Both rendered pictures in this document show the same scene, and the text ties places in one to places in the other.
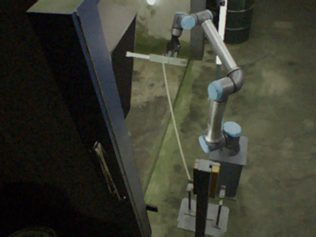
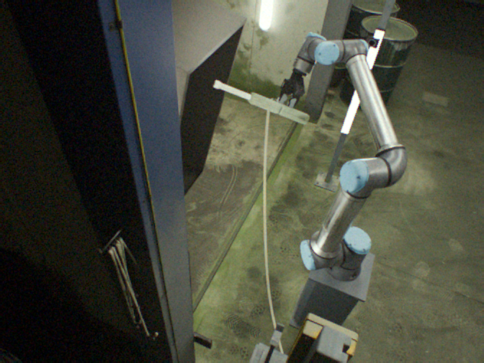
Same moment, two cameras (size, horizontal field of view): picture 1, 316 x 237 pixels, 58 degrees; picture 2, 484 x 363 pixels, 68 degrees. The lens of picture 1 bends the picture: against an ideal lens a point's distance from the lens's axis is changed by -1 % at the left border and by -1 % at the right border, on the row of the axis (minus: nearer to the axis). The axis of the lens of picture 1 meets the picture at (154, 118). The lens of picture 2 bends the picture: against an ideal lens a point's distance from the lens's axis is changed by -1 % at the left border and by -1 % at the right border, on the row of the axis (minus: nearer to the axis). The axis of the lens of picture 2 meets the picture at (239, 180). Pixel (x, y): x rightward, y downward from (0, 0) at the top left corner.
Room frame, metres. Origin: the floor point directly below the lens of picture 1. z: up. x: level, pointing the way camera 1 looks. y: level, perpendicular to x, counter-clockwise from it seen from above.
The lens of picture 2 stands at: (0.43, 0.03, 2.35)
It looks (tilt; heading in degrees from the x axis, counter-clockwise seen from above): 46 degrees down; 358
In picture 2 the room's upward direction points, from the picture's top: 6 degrees clockwise
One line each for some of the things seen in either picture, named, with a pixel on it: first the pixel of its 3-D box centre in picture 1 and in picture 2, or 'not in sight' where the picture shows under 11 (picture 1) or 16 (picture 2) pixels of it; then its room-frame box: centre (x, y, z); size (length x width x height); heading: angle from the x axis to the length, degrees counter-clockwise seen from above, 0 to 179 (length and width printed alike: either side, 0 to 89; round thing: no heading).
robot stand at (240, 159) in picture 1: (225, 167); (328, 292); (1.48, -0.61, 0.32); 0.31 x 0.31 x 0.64; 69
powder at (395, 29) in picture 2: not in sight; (388, 29); (4.16, -1.45, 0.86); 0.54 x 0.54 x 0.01
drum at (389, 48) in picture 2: (234, 12); (374, 66); (4.15, -1.45, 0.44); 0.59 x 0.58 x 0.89; 173
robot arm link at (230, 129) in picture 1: (230, 134); (351, 247); (1.48, -0.60, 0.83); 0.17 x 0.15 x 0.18; 105
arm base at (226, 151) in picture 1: (229, 144); (345, 261); (1.48, -0.61, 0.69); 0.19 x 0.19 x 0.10
